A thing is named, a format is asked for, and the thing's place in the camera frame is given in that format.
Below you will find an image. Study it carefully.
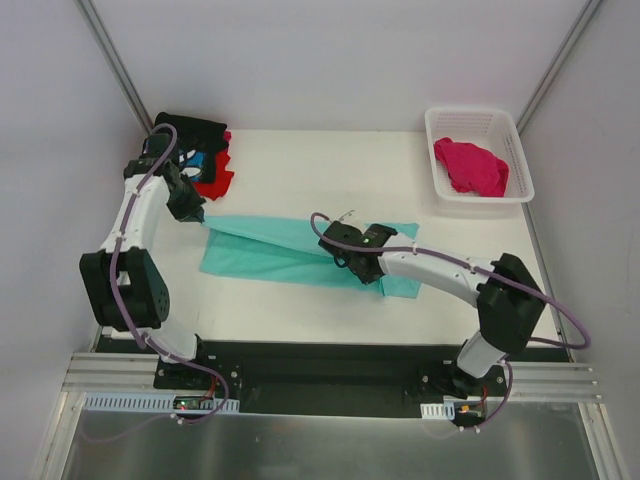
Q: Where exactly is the teal t shirt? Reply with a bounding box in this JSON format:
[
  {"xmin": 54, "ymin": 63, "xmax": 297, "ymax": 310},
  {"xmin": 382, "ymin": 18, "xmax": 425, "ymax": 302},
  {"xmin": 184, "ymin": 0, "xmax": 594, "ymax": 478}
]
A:
[{"xmin": 200, "ymin": 215, "xmax": 421, "ymax": 299}]

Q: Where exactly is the white plastic basket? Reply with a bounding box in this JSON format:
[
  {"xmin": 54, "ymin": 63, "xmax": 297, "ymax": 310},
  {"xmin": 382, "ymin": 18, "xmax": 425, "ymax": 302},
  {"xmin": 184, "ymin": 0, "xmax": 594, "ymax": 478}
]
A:
[{"xmin": 425, "ymin": 106, "xmax": 535, "ymax": 209}]

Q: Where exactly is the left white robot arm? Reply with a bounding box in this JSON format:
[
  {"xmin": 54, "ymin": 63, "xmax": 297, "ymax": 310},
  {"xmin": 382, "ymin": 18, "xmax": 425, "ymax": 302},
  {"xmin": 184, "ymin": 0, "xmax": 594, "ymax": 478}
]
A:
[{"xmin": 79, "ymin": 123, "xmax": 212, "ymax": 389}]

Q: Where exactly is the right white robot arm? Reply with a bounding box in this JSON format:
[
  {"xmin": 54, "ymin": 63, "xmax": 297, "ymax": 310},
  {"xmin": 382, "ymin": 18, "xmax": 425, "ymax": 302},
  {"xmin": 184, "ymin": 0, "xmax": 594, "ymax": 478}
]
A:
[{"xmin": 310, "ymin": 213, "xmax": 546, "ymax": 399}]

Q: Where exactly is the red folded t shirt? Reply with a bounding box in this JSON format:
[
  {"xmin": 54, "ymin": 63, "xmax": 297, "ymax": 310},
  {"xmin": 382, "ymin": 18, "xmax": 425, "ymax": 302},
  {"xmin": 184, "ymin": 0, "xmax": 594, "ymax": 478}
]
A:
[{"xmin": 195, "ymin": 150, "xmax": 235, "ymax": 200}]

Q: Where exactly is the pink folded t shirt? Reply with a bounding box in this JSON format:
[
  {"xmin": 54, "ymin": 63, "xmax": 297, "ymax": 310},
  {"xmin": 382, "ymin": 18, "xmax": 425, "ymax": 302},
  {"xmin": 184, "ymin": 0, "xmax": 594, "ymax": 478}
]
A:
[{"xmin": 223, "ymin": 130, "xmax": 232, "ymax": 150}]

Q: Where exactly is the magenta t shirt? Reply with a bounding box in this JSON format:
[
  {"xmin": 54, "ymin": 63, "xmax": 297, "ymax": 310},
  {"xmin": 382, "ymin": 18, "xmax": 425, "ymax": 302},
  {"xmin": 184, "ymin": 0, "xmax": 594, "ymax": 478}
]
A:
[{"xmin": 434, "ymin": 137, "xmax": 510, "ymax": 198}]

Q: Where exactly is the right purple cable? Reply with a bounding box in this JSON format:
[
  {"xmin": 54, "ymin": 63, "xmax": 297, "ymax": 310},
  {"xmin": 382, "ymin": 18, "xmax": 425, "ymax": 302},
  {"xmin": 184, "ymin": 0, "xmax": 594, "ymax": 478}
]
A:
[{"xmin": 310, "ymin": 212, "xmax": 592, "ymax": 439}]

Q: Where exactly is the right white cable duct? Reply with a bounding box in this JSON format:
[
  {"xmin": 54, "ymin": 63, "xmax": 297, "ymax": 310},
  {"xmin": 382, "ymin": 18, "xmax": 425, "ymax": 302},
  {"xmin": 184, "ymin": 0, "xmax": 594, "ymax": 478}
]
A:
[{"xmin": 420, "ymin": 402, "xmax": 455, "ymax": 421}]

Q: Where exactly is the white cable duct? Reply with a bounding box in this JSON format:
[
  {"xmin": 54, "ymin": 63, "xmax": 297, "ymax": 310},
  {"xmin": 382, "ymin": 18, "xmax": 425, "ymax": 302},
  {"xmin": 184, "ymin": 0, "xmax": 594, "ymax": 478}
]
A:
[
  {"xmin": 420, "ymin": 402, "xmax": 455, "ymax": 421},
  {"xmin": 84, "ymin": 393, "xmax": 240, "ymax": 415}
]

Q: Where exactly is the left aluminium frame post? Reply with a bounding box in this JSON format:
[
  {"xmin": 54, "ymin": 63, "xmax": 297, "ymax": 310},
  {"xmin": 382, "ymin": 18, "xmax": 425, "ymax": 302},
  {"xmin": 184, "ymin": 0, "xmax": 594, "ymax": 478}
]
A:
[{"xmin": 75, "ymin": 0, "xmax": 153, "ymax": 132}]

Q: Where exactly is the aluminium frame post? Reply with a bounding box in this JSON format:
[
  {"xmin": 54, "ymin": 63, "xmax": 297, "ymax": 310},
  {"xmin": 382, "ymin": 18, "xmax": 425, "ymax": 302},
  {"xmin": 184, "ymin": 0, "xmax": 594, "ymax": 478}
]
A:
[
  {"xmin": 75, "ymin": 0, "xmax": 153, "ymax": 132},
  {"xmin": 516, "ymin": 0, "xmax": 606, "ymax": 134}
]

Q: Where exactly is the left white cable duct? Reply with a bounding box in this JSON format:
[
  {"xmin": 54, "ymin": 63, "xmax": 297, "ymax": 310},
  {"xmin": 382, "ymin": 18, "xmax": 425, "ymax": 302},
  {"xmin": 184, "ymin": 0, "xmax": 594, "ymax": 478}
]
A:
[{"xmin": 84, "ymin": 393, "xmax": 240, "ymax": 415}]

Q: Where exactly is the right aluminium frame post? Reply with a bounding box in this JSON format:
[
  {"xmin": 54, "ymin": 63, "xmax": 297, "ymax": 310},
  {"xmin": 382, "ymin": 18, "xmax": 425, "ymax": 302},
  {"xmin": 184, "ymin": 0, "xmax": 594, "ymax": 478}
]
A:
[{"xmin": 516, "ymin": 0, "xmax": 606, "ymax": 134}]

